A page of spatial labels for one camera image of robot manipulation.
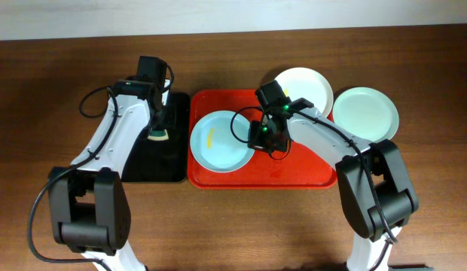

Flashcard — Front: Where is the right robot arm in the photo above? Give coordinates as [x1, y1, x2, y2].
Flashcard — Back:
[247, 81, 419, 270]

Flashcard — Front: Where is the red plastic tray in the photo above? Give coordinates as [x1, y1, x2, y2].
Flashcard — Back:
[188, 90, 337, 189]

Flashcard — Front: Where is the white plate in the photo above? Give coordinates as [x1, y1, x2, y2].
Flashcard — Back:
[275, 67, 334, 117]

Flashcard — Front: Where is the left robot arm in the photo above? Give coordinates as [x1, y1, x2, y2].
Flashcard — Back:
[41, 56, 174, 270]

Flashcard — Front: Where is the pale green plate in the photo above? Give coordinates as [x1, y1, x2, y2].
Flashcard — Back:
[332, 87, 399, 142]

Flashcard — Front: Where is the black plastic tray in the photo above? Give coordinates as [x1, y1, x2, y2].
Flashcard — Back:
[121, 93, 191, 183]

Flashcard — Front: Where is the light blue plate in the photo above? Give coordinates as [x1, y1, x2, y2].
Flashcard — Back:
[190, 111, 255, 173]

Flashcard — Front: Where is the green and yellow sponge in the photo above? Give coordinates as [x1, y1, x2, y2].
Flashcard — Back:
[147, 129, 169, 142]

